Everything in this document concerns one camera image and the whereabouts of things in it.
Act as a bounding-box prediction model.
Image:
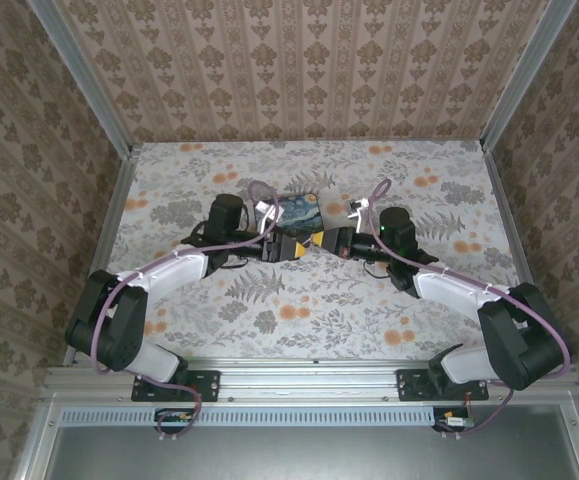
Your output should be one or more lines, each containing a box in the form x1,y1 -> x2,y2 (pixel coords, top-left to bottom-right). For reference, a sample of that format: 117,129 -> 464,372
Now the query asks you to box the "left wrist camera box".
256,199 -> 284,234

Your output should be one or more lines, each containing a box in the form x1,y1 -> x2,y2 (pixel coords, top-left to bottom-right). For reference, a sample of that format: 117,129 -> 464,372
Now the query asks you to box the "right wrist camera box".
347,198 -> 372,221

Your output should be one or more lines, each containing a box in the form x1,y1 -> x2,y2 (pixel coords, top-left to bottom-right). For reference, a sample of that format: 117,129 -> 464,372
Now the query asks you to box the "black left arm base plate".
130,368 -> 221,404

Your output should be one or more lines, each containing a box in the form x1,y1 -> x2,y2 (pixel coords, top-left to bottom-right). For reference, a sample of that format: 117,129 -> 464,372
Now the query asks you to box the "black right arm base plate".
395,368 -> 490,402

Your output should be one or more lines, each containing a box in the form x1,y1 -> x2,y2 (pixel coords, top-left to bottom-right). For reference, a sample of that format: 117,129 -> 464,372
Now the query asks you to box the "grey slotted cable duct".
60,406 -> 473,427

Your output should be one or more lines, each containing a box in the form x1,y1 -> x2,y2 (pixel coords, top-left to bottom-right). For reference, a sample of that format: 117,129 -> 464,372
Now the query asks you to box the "grey metal panel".
16,403 -> 579,480

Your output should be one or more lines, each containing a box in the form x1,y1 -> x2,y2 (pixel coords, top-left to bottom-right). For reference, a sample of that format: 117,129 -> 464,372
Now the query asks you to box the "aluminium front mounting rail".
42,358 -> 579,404

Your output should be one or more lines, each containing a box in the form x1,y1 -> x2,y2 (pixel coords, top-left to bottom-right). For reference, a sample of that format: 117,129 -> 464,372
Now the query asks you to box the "aluminium table side rail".
483,147 -> 579,381
62,148 -> 143,366

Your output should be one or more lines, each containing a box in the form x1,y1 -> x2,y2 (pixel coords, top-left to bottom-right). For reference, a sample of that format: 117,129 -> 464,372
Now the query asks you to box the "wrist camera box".
347,198 -> 372,221
256,199 -> 284,234

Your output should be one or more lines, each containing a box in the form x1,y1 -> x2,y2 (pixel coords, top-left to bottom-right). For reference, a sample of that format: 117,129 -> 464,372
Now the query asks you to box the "floral printed tablecloth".
93,141 -> 535,362

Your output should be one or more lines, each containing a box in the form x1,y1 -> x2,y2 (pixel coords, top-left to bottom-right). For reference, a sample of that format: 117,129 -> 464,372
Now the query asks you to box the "aluminium frame corner post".
479,0 -> 568,151
27,0 -> 135,157

